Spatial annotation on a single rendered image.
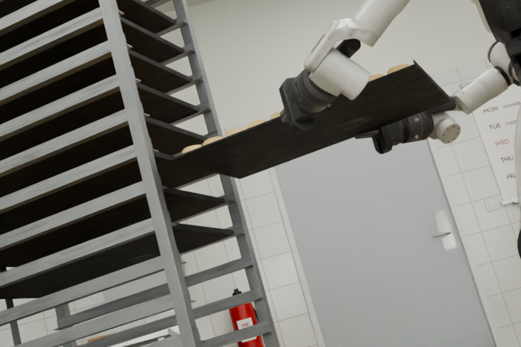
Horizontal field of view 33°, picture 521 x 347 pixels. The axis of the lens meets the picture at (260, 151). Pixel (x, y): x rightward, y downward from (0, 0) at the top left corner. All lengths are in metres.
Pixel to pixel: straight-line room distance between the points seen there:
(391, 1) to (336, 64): 0.16
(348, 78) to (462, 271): 4.15
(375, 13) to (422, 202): 4.18
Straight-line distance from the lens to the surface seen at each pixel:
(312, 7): 6.11
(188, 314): 1.95
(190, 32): 2.56
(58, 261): 2.16
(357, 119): 2.14
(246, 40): 6.01
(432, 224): 5.79
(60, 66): 2.23
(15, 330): 2.50
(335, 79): 1.71
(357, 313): 5.65
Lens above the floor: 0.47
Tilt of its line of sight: 14 degrees up
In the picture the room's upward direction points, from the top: 16 degrees counter-clockwise
